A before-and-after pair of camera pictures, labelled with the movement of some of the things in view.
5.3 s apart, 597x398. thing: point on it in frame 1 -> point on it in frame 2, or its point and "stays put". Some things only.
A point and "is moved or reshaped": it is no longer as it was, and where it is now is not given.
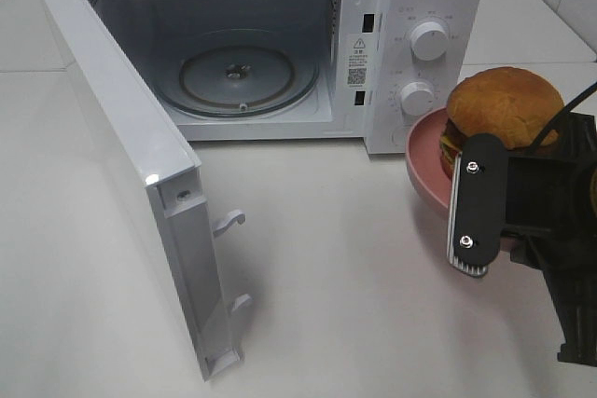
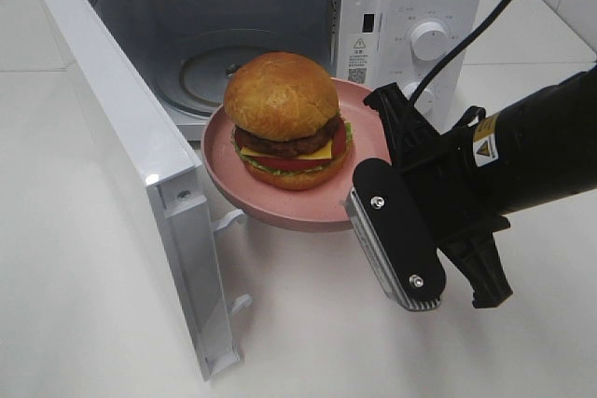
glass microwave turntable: [238, 74] stays put
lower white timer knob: [417, 99] stays put
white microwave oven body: [296, 47] stays put
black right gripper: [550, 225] -> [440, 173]
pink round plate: [423, 144] is moved or reshaped
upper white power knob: [429, 41] stays put
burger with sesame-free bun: [517, 104] -> [287, 125]
